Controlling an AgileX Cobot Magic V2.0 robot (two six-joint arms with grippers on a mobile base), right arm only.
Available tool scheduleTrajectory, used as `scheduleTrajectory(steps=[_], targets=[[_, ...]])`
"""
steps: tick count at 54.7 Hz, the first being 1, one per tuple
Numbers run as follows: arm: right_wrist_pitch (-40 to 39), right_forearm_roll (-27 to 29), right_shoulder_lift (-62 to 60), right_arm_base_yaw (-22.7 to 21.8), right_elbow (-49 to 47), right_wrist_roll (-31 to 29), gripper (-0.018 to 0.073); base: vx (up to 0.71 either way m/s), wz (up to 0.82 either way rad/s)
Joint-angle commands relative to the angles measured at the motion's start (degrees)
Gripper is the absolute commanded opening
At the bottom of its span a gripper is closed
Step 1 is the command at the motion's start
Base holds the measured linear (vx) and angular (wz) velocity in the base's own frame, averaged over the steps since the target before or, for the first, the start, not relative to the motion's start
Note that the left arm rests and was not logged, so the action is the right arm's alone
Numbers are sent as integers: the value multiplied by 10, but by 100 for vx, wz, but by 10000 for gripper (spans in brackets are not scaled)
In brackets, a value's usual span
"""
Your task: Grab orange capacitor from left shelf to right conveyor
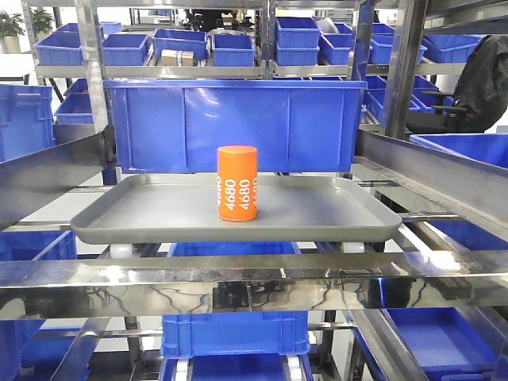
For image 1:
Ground orange cylindrical capacitor 4680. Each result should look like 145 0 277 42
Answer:
217 145 258 222

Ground cardboard box on shelf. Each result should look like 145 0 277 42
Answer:
160 49 194 67

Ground large blue plastic bin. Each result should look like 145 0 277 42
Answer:
104 79 366 173

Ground grey plastic tray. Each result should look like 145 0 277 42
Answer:
71 174 402 244

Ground blue bin below tray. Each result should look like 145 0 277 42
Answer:
160 241 310 359

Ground blue bin far left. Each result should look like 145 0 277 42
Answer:
1 84 55 162

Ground blue bin lower right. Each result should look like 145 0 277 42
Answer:
350 306 507 380

